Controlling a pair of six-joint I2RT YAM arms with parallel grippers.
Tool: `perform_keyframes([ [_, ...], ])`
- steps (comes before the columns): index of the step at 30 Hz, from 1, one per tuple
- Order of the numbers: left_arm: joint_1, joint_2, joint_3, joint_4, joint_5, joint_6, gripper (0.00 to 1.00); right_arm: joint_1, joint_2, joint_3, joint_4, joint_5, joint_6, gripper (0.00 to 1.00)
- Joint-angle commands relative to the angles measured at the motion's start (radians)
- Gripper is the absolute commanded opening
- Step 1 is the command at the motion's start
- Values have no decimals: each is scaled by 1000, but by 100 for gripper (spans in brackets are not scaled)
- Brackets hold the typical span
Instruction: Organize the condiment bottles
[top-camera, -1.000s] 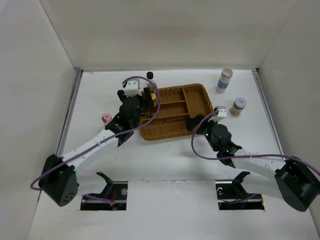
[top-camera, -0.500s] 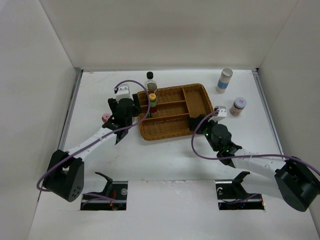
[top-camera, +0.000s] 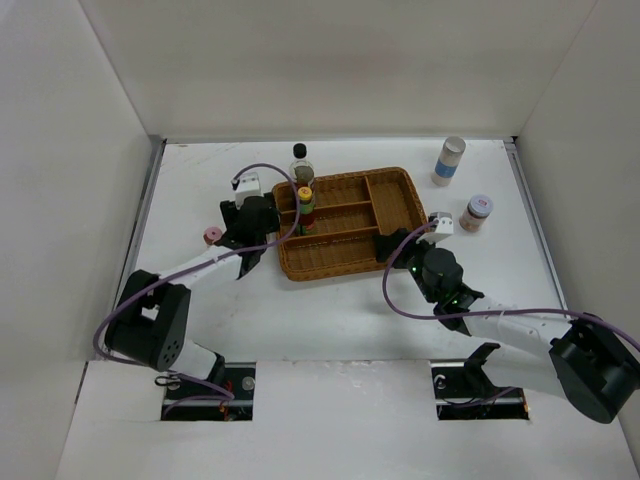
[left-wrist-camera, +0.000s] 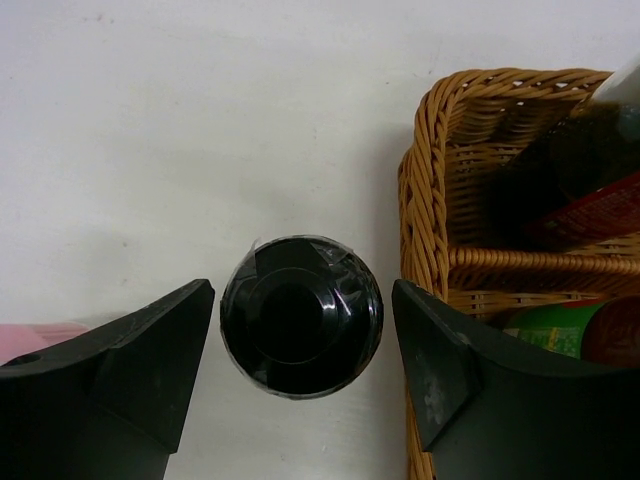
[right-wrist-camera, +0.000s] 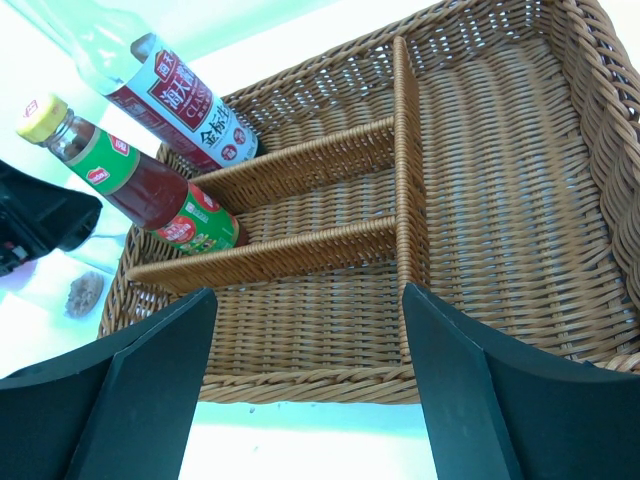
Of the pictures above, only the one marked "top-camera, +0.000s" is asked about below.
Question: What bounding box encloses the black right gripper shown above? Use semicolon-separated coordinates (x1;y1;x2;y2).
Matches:
372;228;442;304

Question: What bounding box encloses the pink-capped spice jar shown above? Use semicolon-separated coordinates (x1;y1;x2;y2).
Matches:
203;226;223;246

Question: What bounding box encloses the yellow-capped red sauce bottle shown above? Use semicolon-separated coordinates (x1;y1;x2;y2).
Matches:
296;186;315;236

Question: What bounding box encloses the tall black-capped sauce bottle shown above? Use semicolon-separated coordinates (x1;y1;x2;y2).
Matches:
289;143;315;191

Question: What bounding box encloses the grey-lid brown spice jar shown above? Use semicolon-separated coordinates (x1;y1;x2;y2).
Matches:
459;194;494;232

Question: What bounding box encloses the white blue-band salt canister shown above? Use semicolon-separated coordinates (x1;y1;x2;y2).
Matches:
431;136;466;187

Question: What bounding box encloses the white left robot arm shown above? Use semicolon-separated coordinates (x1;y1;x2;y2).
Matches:
104;193;280;399

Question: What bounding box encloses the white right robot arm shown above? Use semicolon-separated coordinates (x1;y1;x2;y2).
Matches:
374;229;639;424

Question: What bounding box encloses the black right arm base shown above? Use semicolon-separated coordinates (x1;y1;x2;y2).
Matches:
431;343;529;421

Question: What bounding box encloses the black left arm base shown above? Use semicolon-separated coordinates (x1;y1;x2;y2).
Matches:
154;363;256;422

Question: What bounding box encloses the brown wicker divided tray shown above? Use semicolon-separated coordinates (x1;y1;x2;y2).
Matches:
278;167;427;282

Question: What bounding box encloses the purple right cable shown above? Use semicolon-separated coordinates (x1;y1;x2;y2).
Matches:
382;218;640;351

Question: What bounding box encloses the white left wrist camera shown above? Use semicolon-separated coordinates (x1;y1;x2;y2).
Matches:
231;172;262;209

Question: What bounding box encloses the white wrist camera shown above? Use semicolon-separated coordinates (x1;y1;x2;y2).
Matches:
231;172;262;209
428;212;454;244

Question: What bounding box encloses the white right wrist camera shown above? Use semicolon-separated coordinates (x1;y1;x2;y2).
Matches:
428;212;454;244

